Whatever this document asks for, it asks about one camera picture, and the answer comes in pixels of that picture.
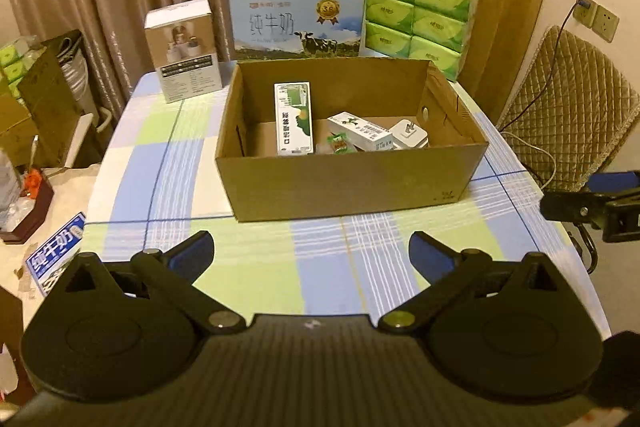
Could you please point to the white ribbed container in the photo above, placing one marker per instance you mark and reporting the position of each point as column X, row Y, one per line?
column 77, row 77

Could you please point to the checked tablecloth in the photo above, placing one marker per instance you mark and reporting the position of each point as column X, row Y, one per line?
column 310, row 257

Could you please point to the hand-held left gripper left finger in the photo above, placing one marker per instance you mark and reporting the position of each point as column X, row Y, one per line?
column 192, row 252

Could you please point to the green candy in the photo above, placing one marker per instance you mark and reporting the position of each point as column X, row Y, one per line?
column 338, row 143

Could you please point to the green tissue packs in box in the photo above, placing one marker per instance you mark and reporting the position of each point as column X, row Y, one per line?
column 15, row 67

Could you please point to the stack of green tissue packs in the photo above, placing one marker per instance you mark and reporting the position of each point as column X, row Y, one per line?
column 420, row 22

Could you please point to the small white product box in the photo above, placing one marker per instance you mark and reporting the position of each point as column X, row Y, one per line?
column 185, row 57

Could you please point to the white medicine box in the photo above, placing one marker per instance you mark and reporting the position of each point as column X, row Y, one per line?
column 360, row 129

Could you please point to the flattened blue milk carton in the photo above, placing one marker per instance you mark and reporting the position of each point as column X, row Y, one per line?
column 55, row 252

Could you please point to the blue milk carton box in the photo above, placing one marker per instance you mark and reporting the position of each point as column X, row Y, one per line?
column 280, row 22

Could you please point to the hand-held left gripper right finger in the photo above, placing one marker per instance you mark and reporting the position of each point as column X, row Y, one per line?
column 430, row 252

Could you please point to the beige wall socket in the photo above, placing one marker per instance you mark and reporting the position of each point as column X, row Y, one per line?
column 606, row 24
column 587, row 12

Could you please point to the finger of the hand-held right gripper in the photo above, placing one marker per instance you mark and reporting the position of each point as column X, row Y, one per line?
column 570, row 207
column 615, row 181

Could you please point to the green medicine box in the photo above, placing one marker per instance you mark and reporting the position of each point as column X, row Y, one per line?
column 294, row 122

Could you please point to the grey charger plug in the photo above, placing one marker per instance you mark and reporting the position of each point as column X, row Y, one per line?
column 582, row 4

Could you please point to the white plastic bag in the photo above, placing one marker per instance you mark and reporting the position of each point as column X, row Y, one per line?
column 10, row 187

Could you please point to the dark wooden box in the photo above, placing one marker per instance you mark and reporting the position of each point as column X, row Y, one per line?
column 30, row 222

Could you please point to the white plug adapter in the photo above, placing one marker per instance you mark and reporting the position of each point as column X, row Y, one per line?
column 407, row 134

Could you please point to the brown floor cardboard box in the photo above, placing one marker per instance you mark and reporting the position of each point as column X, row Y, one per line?
column 12, row 127
column 50, row 92

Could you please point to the chair with quilted cover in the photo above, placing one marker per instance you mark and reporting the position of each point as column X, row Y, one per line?
column 575, row 107

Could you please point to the small orange object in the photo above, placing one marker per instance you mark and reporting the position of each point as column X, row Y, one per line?
column 32, row 182

